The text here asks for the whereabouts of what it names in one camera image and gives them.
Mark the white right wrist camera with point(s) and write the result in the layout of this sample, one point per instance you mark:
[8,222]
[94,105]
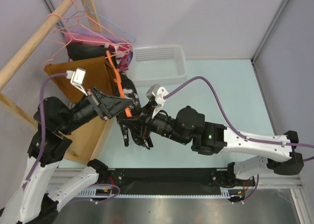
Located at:
[156,94]

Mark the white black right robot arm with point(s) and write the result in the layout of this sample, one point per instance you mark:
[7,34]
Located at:
[269,154]

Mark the black white patterned trousers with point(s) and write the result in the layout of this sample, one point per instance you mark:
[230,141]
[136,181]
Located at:
[125,129]

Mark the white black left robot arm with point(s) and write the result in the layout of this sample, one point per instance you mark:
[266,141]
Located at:
[32,203]

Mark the white slotted cable duct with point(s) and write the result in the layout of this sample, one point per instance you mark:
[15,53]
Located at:
[98,193]

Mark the aluminium corner post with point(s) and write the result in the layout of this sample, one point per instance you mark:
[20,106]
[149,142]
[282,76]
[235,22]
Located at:
[275,19]

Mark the wooden clothes rack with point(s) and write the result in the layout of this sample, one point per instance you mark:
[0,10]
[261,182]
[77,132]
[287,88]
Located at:
[88,140]

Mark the white plastic basket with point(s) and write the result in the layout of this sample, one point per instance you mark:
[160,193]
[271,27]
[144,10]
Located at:
[163,64]

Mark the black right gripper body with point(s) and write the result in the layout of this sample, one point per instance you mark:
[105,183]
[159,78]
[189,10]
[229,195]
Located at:
[145,118]

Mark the brown trousers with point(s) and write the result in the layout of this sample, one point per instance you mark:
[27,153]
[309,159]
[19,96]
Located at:
[96,75]

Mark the orange plastic hanger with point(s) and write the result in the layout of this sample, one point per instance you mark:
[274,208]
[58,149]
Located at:
[117,84]

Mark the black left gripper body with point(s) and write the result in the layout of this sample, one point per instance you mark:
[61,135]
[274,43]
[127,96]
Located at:
[93,98]

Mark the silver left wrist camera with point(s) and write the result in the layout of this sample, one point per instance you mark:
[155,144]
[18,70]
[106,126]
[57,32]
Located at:
[77,78]

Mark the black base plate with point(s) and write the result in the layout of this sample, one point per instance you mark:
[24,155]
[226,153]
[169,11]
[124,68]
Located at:
[170,178]

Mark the lilac trousers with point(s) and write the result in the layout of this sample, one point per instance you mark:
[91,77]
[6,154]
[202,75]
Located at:
[87,37]

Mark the pink trousers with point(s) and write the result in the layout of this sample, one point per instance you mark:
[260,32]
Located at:
[121,49]

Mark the blue wire hanger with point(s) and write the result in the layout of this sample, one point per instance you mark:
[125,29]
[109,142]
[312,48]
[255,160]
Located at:
[108,20]

